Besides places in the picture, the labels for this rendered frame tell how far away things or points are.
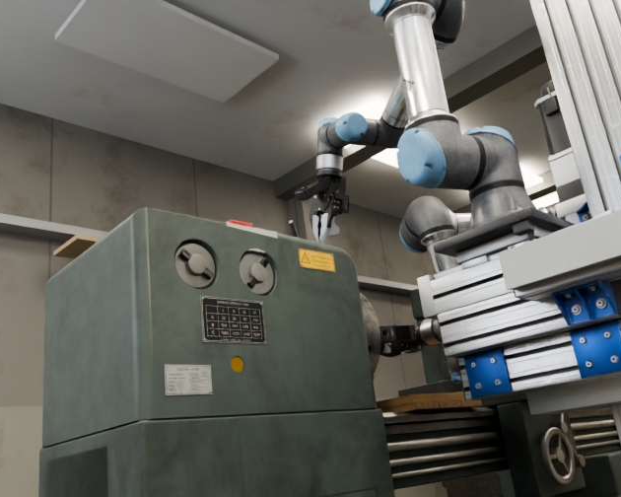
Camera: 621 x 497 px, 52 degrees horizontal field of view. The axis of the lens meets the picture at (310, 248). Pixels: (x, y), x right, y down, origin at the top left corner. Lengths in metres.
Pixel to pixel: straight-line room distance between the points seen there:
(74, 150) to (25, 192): 0.53
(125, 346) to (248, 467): 0.32
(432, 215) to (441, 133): 0.41
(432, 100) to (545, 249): 0.43
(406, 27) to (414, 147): 0.30
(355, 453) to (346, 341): 0.24
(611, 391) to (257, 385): 0.67
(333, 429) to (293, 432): 0.11
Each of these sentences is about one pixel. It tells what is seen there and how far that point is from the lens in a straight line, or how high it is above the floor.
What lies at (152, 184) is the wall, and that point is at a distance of 5.14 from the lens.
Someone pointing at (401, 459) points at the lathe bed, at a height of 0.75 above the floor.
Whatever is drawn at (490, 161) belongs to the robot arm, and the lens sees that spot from 1.35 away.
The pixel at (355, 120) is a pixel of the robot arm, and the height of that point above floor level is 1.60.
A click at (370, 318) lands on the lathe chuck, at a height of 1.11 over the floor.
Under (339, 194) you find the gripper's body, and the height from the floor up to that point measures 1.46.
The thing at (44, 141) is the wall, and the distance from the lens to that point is 4.87.
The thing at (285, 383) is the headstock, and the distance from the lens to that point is 1.31.
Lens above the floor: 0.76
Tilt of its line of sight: 19 degrees up
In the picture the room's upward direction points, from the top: 7 degrees counter-clockwise
